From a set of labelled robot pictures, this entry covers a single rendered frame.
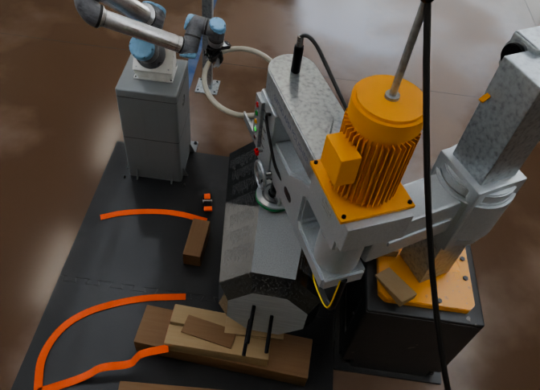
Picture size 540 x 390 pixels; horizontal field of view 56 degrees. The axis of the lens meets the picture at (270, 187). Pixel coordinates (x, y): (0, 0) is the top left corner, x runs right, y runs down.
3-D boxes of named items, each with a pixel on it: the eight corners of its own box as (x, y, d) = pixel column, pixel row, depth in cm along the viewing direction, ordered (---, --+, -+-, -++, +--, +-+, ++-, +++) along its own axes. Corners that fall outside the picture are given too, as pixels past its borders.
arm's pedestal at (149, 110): (120, 180, 389) (104, 92, 324) (138, 134, 421) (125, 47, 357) (186, 188, 390) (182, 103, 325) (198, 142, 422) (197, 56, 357)
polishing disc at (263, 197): (270, 174, 292) (270, 172, 291) (301, 191, 286) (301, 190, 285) (248, 197, 280) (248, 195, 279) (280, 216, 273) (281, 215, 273)
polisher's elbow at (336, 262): (343, 230, 223) (353, 203, 208) (366, 265, 213) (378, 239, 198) (304, 244, 217) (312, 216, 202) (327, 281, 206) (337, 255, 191)
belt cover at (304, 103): (400, 243, 186) (415, 215, 173) (337, 259, 179) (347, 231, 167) (305, 79, 242) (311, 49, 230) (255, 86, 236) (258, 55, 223)
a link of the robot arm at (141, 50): (132, 59, 319) (124, 55, 302) (138, 32, 318) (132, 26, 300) (156, 66, 320) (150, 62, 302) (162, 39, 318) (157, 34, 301)
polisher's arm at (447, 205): (460, 174, 253) (480, 138, 234) (508, 227, 234) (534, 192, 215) (331, 219, 227) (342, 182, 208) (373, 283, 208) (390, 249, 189)
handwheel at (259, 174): (280, 193, 249) (284, 172, 238) (260, 197, 247) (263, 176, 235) (270, 170, 258) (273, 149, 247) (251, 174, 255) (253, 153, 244)
